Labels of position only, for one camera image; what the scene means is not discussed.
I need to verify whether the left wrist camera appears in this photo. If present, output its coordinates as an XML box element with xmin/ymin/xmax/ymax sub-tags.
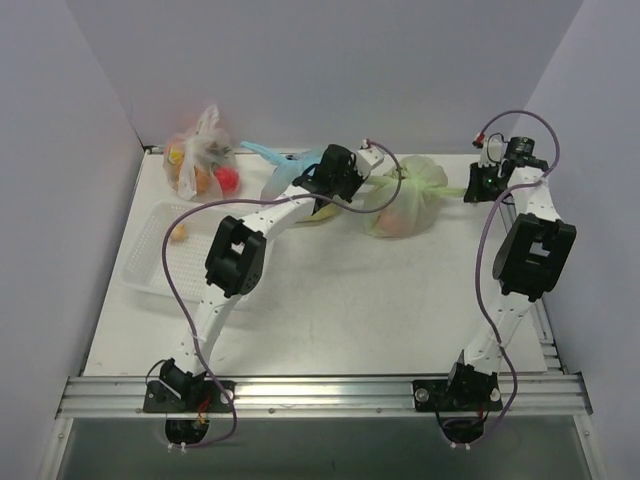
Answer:
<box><xmin>356</xmin><ymin>139</ymin><xmax>384</xmax><ymax>174</ymax></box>

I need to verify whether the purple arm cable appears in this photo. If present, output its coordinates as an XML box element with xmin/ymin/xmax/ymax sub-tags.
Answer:
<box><xmin>160</xmin><ymin>139</ymin><xmax>403</xmax><ymax>446</ymax></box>
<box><xmin>439</xmin><ymin>109</ymin><xmax>560</xmax><ymax>445</ymax></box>

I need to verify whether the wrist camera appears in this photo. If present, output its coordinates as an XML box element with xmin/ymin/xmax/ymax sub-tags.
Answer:
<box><xmin>356</xmin><ymin>139</ymin><xmax>384</xmax><ymax>174</ymax></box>
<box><xmin>472</xmin><ymin>133</ymin><xmax>505</xmax><ymax>168</ymax></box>

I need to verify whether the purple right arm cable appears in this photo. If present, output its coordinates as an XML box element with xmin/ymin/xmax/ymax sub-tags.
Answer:
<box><xmin>439</xmin><ymin>109</ymin><xmax>560</xmax><ymax>445</ymax></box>

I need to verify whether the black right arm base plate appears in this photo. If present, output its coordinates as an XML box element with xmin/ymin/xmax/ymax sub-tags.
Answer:
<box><xmin>412</xmin><ymin>380</ymin><xmax>503</xmax><ymax>413</ymax></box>

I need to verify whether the small tan fake fruit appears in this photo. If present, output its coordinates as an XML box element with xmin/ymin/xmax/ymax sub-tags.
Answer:
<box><xmin>169</xmin><ymin>223</ymin><xmax>188</xmax><ymax>244</ymax></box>

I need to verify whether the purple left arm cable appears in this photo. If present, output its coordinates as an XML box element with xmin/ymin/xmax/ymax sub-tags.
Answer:
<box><xmin>160</xmin><ymin>139</ymin><xmax>403</xmax><ymax>446</ymax></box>

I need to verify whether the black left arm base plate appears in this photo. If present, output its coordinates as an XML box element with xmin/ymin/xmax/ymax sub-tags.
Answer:
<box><xmin>142</xmin><ymin>380</ymin><xmax>231</xmax><ymax>414</ymax></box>

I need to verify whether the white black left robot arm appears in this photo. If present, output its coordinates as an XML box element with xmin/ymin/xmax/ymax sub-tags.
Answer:
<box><xmin>159</xmin><ymin>141</ymin><xmax>384</xmax><ymax>411</ymax></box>

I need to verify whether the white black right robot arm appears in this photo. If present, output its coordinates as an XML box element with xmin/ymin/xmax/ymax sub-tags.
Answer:
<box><xmin>443</xmin><ymin>136</ymin><xmax>577</xmax><ymax>410</ymax></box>

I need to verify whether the white perforated plastic basket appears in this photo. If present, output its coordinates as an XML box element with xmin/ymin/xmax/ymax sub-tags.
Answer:
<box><xmin>121</xmin><ymin>201</ymin><xmax>245</xmax><ymax>304</ymax></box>

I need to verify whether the light green avocado plastic bag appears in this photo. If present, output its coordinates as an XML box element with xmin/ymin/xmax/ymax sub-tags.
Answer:
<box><xmin>362</xmin><ymin>155</ymin><xmax>466</xmax><ymax>238</ymax></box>

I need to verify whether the aluminium front rail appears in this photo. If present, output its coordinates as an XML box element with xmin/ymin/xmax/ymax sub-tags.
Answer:
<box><xmin>57</xmin><ymin>375</ymin><xmax>591</xmax><ymax>420</ymax></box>

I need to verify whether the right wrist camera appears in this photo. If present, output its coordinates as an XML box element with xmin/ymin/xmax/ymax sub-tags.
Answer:
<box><xmin>472</xmin><ymin>133</ymin><xmax>505</xmax><ymax>168</ymax></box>

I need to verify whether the blue tied plastic bag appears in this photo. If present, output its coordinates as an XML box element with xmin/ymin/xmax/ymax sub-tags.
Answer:
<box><xmin>240</xmin><ymin>141</ymin><xmax>339</xmax><ymax>228</ymax></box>

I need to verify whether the clear tied bag of fruits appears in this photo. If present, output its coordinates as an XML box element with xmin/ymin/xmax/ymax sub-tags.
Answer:
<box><xmin>163</xmin><ymin>104</ymin><xmax>240</xmax><ymax>202</ymax></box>

